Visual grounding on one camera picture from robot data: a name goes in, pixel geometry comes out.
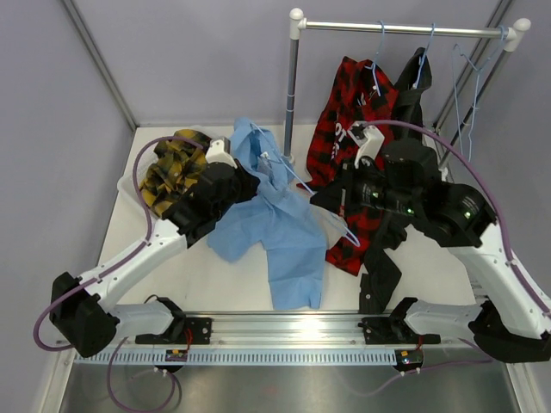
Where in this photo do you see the light blue wire hanger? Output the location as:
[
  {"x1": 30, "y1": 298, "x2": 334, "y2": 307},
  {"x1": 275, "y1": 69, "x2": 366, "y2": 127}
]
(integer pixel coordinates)
[{"x1": 450, "y1": 25, "x2": 508, "y2": 161}]

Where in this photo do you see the white slotted cable duct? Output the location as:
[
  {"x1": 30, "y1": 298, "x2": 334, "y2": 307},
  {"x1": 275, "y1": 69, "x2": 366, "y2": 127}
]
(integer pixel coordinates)
[{"x1": 74, "y1": 348, "x2": 397, "y2": 367}]

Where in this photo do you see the blue hanger of red shirt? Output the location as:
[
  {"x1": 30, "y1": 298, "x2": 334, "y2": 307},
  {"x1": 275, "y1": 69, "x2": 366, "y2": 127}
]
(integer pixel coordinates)
[{"x1": 370, "y1": 21, "x2": 386, "y2": 96}]

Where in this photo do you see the purple cable loop left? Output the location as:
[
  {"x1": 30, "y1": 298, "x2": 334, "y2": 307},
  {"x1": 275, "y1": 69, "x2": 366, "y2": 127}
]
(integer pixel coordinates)
[{"x1": 105, "y1": 335, "x2": 184, "y2": 410}]

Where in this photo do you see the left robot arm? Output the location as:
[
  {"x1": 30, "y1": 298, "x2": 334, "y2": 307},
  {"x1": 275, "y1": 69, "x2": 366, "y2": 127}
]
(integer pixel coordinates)
[{"x1": 49, "y1": 163, "x2": 260, "y2": 358}]

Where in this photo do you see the blue hanger of grey shirt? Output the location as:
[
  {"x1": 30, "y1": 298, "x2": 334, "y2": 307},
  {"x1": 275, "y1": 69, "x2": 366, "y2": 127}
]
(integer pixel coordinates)
[{"x1": 412, "y1": 22, "x2": 436, "y2": 89}]

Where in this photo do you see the yellow plaid shirt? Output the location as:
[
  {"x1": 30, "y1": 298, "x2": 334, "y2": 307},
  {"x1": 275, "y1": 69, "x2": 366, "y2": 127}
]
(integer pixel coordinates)
[{"x1": 139, "y1": 129, "x2": 212, "y2": 217}]

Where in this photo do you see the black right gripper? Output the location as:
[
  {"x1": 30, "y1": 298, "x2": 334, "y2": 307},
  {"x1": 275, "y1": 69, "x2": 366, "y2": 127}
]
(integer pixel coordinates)
[{"x1": 312, "y1": 156, "x2": 420, "y2": 218}]

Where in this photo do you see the dark grey striped shirt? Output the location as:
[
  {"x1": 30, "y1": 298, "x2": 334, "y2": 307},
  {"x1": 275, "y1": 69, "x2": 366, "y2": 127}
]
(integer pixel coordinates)
[{"x1": 357, "y1": 46, "x2": 434, "y2": 315}]

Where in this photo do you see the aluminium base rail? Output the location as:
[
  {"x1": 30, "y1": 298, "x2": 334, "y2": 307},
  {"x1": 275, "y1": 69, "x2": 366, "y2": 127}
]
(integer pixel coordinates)
[{"x1": 185, "y1": 312, "x2": 418, "y2": 348}]

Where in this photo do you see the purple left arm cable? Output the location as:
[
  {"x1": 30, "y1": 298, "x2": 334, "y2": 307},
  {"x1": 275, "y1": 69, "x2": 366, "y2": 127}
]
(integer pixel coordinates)
[{"x1": 33, "y1": 136, "x2": 206, "y2": 354}]

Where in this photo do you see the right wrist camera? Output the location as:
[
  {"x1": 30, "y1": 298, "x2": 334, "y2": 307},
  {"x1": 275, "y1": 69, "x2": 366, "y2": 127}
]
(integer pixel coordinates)
[{"x1": 349, "y1": 121, "x2": 385, "y2": 169}]

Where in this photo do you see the red black plaid shirt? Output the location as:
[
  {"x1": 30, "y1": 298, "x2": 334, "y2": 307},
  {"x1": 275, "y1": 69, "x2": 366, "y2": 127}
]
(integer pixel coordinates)
[{"x1": 306, "y1": 57, "x2": 399, "y2": 275}]

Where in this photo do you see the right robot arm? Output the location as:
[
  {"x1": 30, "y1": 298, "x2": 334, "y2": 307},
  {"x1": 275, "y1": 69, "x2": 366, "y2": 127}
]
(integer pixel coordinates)
[{"x1": 311, "y1": 139, "x2": 550, "y2": 363}]

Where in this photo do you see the metal clothes rack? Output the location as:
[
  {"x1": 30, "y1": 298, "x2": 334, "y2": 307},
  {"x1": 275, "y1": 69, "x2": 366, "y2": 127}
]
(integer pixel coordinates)
[{"x1": 283, "y1": 8, "x2": 531, "y2": 161}]

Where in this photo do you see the light blue shirt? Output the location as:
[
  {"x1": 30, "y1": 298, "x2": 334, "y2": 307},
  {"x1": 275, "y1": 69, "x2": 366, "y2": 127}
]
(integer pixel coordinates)
[{"x1": 207, "y1": 117, "x2": 327, "y2": 311}]

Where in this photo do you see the white plastic basket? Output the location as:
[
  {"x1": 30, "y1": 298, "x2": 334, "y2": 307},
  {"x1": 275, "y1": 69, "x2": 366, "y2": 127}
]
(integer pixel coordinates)
[{"x1": 116, "y1": 124, "x2": 216, "y2": 216}]

